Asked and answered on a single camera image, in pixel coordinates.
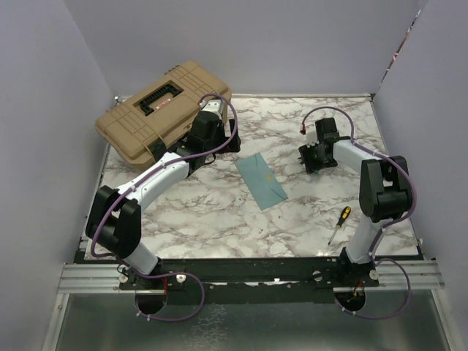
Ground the light blue envelope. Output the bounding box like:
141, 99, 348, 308
235, 153, 288, 211

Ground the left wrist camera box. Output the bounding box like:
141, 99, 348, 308
199, 99, 224, 119

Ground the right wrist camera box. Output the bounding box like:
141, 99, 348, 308
300, 124, 319, 146

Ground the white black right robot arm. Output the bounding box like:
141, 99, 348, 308
298, 118, 415, 286

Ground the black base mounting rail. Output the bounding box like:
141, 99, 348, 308
72, 252, 425, 305

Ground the yellow black screwdriver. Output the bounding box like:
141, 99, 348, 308
328, 206, 352, 245

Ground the tan plastic toolbox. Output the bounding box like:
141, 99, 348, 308
95, 61, 232, 171

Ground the aluminium frame rail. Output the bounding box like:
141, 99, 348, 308
39, 260, 132, 351

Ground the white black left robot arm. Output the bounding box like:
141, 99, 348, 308
85, 110, 241, 289

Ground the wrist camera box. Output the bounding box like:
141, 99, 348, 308
199, 99, 224, 119
300, 124, 319, 146

